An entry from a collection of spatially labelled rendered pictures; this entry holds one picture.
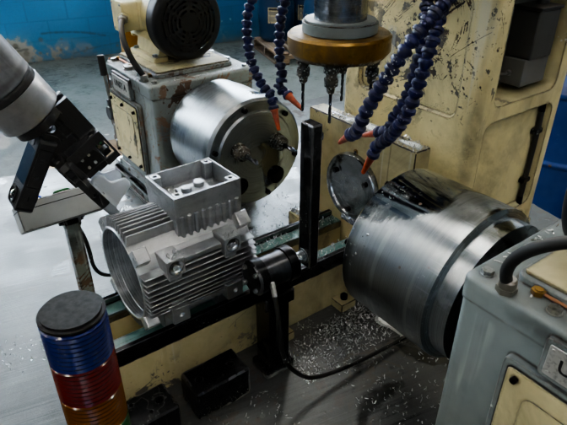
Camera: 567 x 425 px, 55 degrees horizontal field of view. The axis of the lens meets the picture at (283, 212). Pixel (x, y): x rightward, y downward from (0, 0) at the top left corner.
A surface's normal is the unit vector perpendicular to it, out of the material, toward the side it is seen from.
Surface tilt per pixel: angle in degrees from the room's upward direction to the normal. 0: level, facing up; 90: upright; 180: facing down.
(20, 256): 0
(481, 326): 90
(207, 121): 47
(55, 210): 59
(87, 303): 0
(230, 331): 90
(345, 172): 90
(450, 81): 90
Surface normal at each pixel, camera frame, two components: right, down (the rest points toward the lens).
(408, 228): -0.55, -0.42
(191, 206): 0.61, 0.41
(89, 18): 0.41, 0.47
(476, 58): -0.80, 0.30
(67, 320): 0.00, -0.86
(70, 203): 0.51, -0.10
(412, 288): -0.77, 0.04
